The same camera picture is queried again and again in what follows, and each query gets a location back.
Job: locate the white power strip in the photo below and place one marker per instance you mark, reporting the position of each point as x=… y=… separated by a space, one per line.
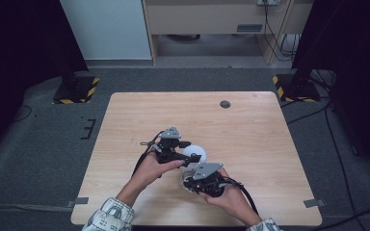
x=269 y=2

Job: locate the light wooden desk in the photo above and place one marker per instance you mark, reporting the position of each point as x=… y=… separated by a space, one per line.
x=205 y=17

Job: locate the person's left hand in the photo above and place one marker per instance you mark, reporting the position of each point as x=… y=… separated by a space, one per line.
x=149 y=173

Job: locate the dark curtain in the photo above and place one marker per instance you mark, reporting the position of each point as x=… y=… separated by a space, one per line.
x=353 y=48
x=19 y=48

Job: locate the grey tape piece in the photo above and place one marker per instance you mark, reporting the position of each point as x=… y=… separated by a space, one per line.
x=314 y=202
x=78 y=201

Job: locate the black stand base striped edge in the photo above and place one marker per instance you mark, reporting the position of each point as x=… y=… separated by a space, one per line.
x=297 y=91
x=77 y=93

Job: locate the person's right hand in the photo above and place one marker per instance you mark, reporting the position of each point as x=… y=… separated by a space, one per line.
x=232 y=200

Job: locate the white cabinet panel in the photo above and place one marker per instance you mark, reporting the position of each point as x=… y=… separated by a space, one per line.
x=109 y=29

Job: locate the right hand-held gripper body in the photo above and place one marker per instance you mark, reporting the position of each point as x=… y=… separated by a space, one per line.
x=205 y=171

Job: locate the grey label on desk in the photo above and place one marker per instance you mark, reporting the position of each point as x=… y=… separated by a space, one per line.
x=249 y=28

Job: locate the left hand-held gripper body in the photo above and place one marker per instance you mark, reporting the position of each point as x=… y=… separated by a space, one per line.
x=167 y=146

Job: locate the round grey table grommet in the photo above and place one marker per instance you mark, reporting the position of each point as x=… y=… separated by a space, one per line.
x=225 y=104

